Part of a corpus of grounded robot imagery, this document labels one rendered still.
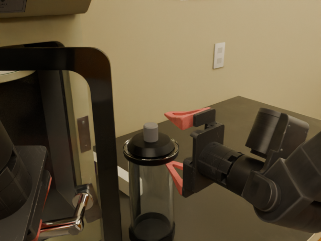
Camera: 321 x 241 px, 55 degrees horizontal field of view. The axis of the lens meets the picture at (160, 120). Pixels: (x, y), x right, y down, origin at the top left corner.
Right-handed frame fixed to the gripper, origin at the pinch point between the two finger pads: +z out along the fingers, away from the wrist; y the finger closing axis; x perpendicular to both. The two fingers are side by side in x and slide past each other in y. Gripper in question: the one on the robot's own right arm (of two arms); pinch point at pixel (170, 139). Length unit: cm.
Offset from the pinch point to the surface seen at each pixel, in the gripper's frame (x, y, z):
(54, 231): 24.8, -0.1, -8.0
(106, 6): -22, 20, 55
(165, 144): -0.7, -1.8, 1.9
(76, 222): 22.8, 0.8, -9.4
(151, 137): 0.9, -0.8, 4.2
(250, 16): -102, 13, 54
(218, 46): -79, 1, 54
